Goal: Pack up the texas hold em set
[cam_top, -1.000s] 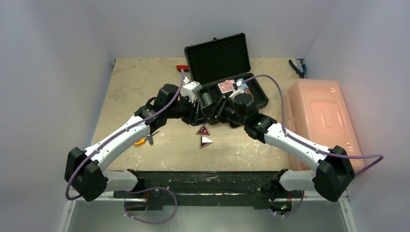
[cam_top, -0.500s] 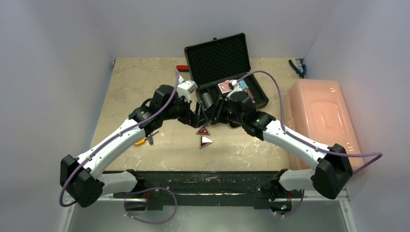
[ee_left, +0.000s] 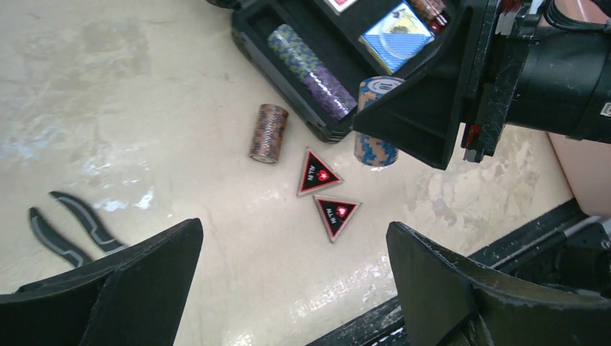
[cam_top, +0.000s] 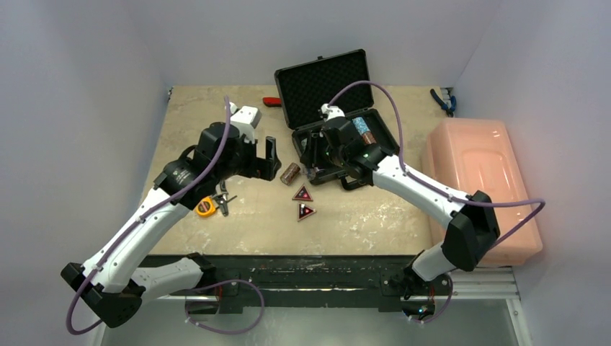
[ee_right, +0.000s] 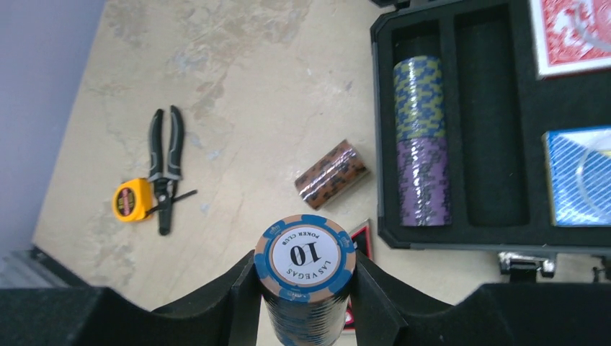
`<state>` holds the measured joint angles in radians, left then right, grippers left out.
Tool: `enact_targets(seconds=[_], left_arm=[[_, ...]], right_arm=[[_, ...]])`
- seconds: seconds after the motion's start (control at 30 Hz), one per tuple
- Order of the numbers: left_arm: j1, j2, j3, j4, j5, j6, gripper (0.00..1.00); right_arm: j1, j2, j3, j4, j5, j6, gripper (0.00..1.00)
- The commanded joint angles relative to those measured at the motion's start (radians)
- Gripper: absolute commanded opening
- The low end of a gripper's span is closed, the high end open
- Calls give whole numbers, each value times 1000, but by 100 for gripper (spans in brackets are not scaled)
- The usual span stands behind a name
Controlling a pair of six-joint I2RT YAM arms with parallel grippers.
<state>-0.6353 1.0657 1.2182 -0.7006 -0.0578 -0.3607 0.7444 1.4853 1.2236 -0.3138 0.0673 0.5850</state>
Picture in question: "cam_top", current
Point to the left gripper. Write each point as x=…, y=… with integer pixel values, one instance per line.
x=260, y=167

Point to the red triangular dealer button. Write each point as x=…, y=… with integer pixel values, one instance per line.
x=303, y=194

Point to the white triangular dealer button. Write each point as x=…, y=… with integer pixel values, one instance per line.
x=305, y=211

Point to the brown red chip stack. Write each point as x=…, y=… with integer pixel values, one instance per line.
x=368, y=138

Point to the blue handled pliers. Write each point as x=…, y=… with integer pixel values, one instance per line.
x=445, y=99

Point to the brown chip roll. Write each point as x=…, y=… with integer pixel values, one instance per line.
x=290, y=174

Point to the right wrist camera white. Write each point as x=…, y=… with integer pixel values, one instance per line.
x=329, y=112

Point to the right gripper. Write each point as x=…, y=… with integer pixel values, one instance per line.
x=316, y=156

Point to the black multitool pliers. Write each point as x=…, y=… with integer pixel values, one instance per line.
x=222, y=199

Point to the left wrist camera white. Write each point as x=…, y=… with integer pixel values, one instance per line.
x=246, y=120

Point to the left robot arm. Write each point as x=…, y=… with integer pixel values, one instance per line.
x=114, y=283

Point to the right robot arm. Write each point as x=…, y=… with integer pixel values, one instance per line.
x=471, y=226

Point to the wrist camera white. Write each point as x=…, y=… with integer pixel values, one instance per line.
x=246, y=120
x=329, y=112

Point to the aluminium frame rail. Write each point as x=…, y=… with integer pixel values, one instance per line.
x=485, y=309

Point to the red handled tool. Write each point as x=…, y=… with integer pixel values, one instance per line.
x=272, y=101

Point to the yellow tape measure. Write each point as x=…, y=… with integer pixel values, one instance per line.
x=205, y=208

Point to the light blue chip stack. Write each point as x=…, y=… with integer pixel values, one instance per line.
x=361, y=126

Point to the black poker set case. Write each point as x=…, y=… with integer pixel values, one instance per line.
x=305, y=87

